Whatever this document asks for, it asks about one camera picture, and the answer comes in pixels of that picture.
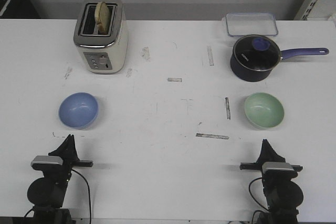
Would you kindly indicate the green bowl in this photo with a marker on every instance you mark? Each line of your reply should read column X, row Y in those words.
column 263, row 110

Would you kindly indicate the glass pot lid blue knob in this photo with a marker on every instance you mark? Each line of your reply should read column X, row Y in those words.
column 256, row 52

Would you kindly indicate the blue bowl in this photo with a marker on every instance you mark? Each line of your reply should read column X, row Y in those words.
column 79, row 110

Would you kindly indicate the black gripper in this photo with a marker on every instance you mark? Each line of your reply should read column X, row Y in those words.
column 268, row 154
column 66, row 159

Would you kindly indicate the white metal shelf rack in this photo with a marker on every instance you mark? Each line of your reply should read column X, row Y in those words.
column 315, row 10

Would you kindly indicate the bread slice in toaster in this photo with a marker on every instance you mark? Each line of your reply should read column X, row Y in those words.
column 102, row 17

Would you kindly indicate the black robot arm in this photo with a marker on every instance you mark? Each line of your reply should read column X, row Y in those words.
column 283, row 196
column 47, row 193

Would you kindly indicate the clear plastic food container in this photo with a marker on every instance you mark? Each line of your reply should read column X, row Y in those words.
column 241, row 24

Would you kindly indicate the dark blue saucepan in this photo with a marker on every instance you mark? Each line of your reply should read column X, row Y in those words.
column 255, row 76

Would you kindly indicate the cream two-slot toaster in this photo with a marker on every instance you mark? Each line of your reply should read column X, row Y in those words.
column 102, row 54

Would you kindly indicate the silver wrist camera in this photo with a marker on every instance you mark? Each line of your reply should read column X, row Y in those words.
column 44, row 163
column 276, row 166

